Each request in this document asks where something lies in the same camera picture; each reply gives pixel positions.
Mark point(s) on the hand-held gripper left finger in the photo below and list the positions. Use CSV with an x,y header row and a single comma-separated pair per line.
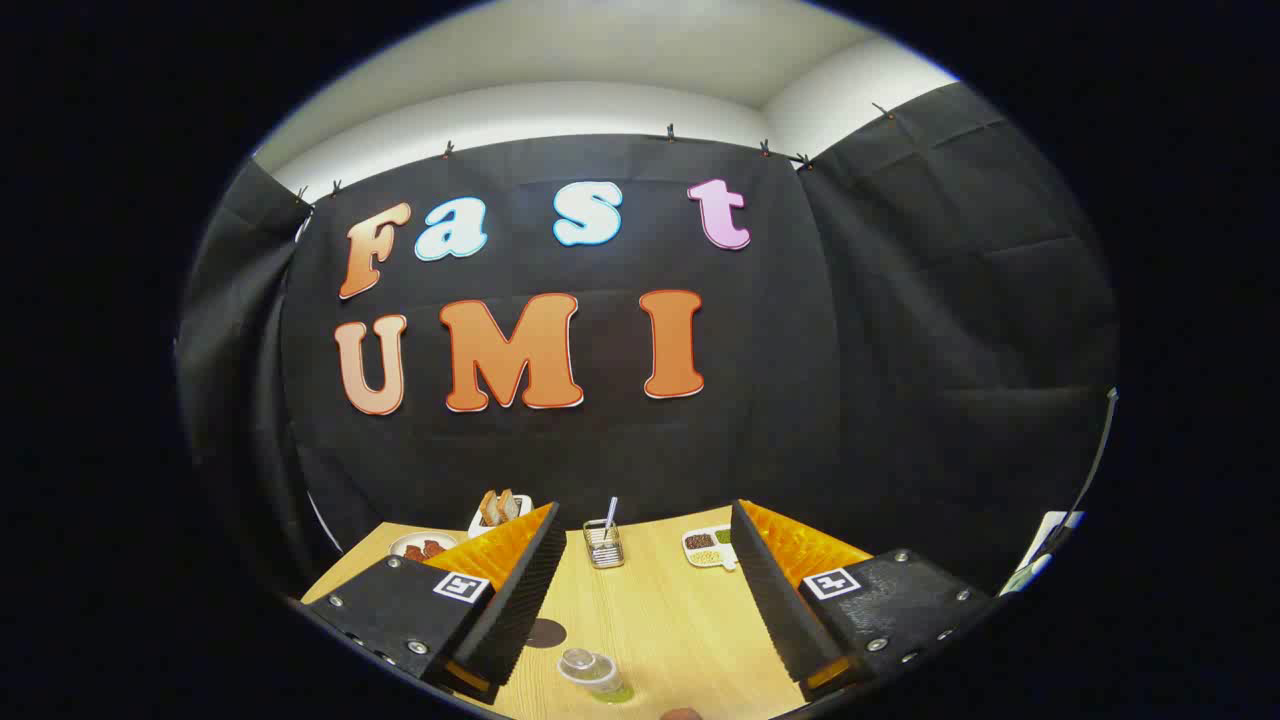
x,y
520,610

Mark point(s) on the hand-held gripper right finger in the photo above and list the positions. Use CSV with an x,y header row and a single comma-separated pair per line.
x,y
775,610

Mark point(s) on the dark round coaster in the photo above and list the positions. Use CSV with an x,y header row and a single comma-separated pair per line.
x,y
546,633

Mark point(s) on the clear plastic juice bottle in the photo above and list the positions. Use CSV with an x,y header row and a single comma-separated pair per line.
x,y
592,672

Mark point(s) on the white divided bean dish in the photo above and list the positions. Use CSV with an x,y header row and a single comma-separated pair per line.
x,y
705,548

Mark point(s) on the white toaster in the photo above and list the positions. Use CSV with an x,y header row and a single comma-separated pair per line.
x,y
520,508

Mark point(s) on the toasted bread slice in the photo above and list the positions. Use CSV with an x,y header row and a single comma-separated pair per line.
x,y
489,508
508,504

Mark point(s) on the wooden table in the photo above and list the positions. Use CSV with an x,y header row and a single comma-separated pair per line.
x,y
650,620

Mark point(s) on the white round plate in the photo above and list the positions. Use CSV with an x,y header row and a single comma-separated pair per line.
x,y
400,543

